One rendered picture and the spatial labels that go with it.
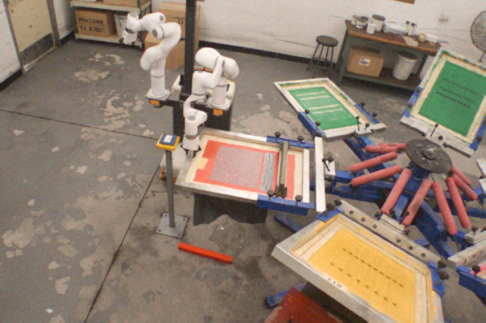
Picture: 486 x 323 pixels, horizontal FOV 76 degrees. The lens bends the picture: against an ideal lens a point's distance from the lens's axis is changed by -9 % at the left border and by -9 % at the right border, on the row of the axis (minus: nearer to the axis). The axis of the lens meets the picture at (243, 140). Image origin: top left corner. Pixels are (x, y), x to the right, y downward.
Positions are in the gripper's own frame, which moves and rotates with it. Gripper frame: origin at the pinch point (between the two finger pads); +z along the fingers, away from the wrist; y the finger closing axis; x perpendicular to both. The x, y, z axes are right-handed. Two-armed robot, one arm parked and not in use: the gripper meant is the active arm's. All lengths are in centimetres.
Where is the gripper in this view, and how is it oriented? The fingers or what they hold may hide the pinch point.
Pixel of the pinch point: (190, 154)
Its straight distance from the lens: 223.4
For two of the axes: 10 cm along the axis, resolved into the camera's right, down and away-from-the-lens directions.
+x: -1.5, 6.1, -7.8
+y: -9.8, -1.8, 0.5
